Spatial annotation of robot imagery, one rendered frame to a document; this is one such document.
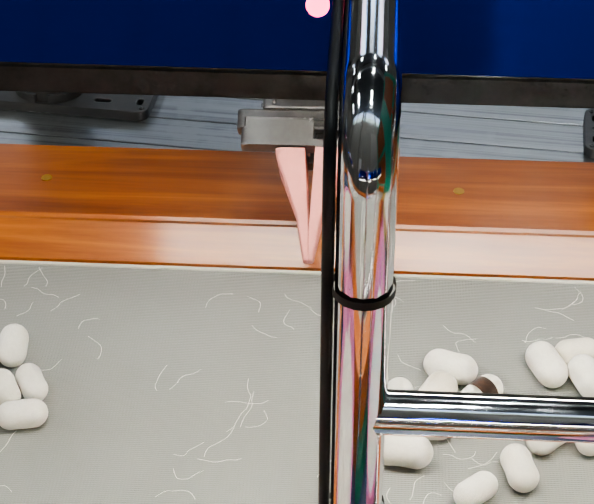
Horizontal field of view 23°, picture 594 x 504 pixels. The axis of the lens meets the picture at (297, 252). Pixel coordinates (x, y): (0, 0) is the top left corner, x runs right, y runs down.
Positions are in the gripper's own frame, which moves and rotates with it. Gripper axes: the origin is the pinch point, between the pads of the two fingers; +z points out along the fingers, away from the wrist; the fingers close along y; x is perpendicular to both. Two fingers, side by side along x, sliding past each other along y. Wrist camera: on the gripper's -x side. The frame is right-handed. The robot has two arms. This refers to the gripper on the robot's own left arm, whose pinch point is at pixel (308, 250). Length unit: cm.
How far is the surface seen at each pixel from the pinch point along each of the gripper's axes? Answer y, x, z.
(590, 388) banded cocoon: 18.8, -4.0, 9.4
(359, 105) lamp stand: 3.6, -46.5, 3.7
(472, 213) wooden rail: 11.8, 6.6, -4.5
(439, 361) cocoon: 9.0, -3.2, 7.8
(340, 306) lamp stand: 3.0, -40.8, 10.4
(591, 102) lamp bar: 14.2, -33.9, -0.6
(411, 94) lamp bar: 5.9, -34.1, -0.7
